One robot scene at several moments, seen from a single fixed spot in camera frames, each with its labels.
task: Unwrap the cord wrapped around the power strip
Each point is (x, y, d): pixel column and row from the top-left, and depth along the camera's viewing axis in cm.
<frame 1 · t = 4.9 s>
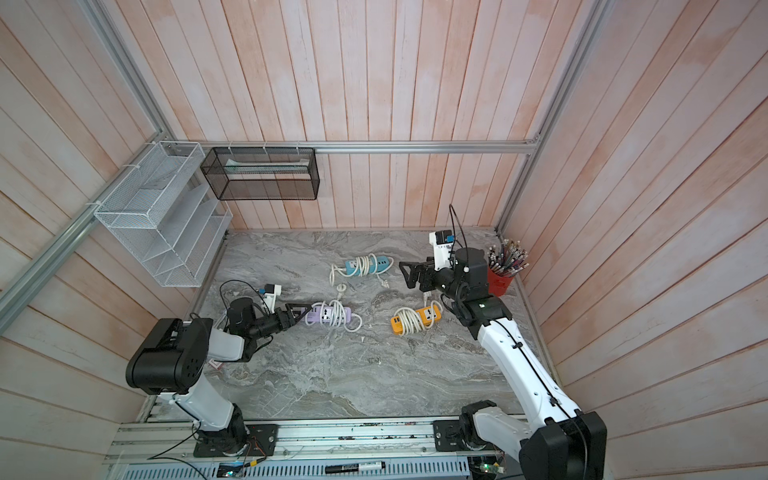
left hand: (306, 313, 91), fingers open
right hand: (413, 260, 77), fingers open
bundle of coloured pencils: (510, 260, 92), point 17 cm above the table

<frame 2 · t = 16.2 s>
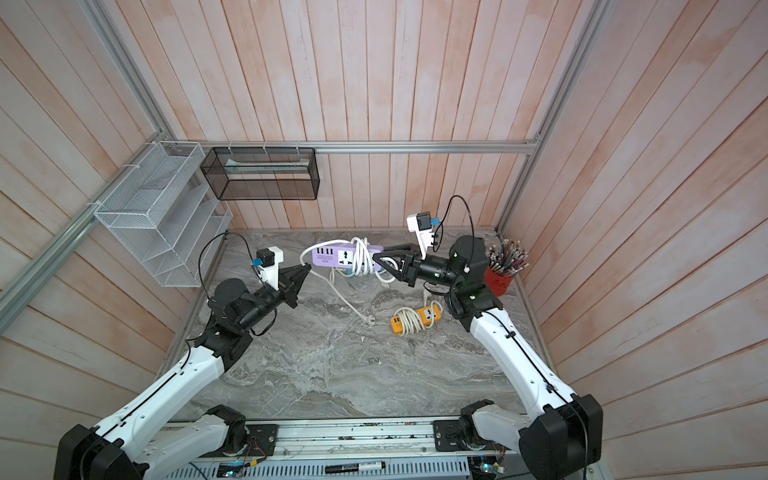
left hand: (309, 270, 73), fingers closed
right hand: (375, 257, 64), fingers open
the named things where they were.

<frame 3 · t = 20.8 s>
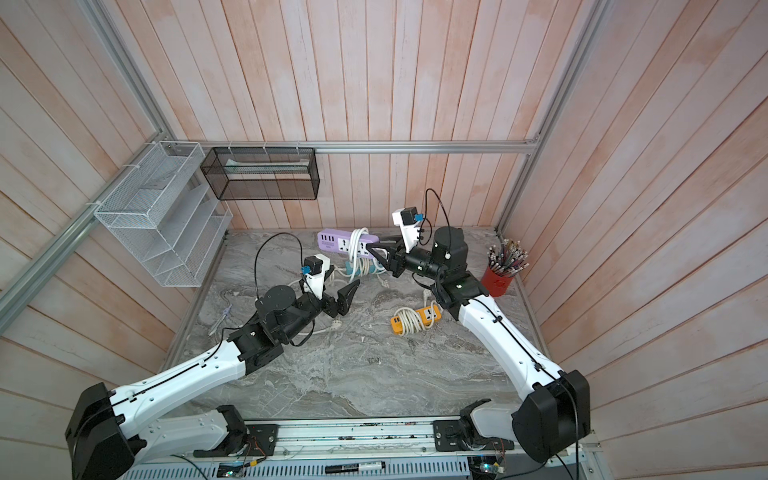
left hand: (345, 279, 71), fingers open
right hand: (369, 244, 69), fingers open
blue white pen: (226, 313, 97), point 2 cm above the table
the other named things where they were.

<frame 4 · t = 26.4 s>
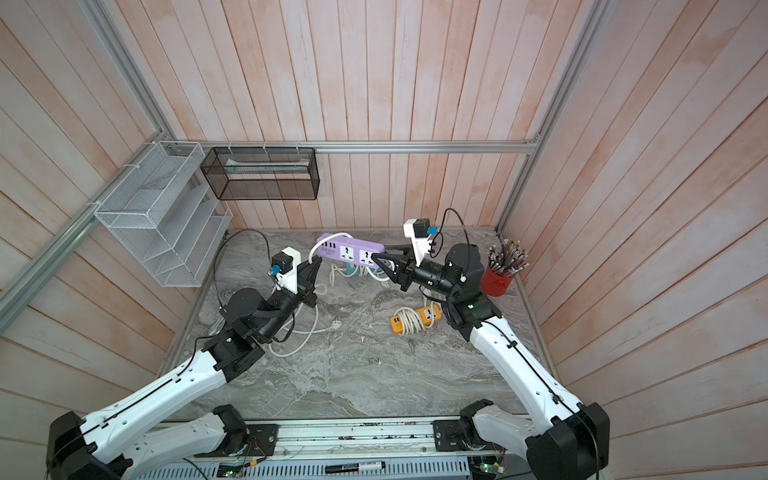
left hand: (319, 262, 67), fingers closed
right hand: (375, 254, 65), fingers open
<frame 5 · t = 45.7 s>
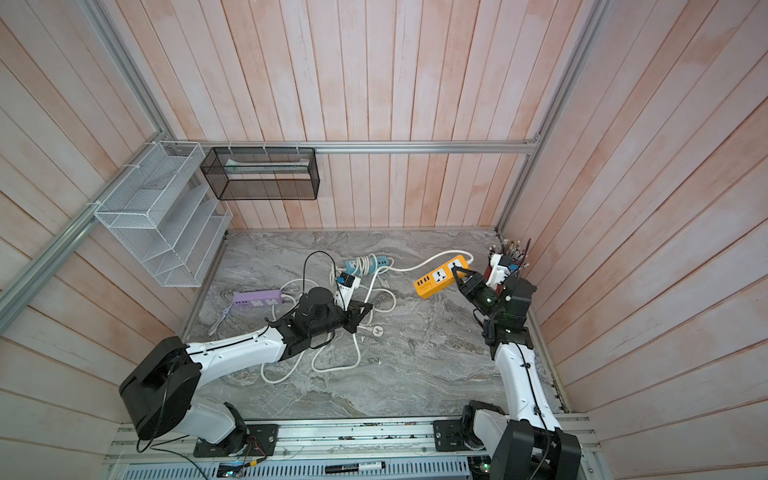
left hand: (369, 310, 82), fingers closed
right hand: (453, 269, 79), fingers open
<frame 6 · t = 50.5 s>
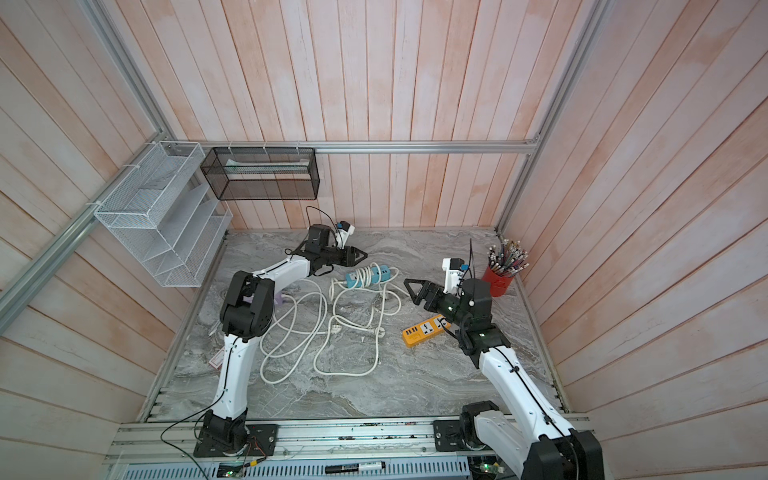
left hand: (362, 256, 102), fingers open
right hand: (412, 283, 78), fingers open
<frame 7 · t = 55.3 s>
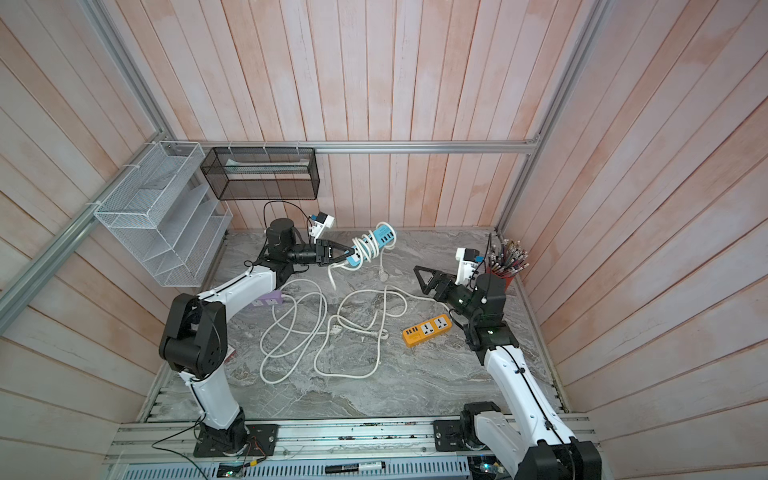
left hand: (352, 257, 80), fingers open
right hand: (423, 270, 76), fingers open
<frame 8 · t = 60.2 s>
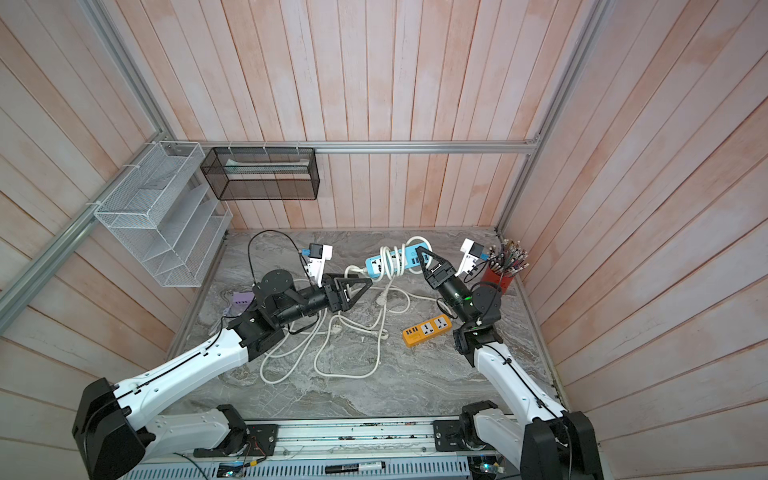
left hand: (364, 286, 66), fingers open
right hand: (415, 251, 69), fingers open
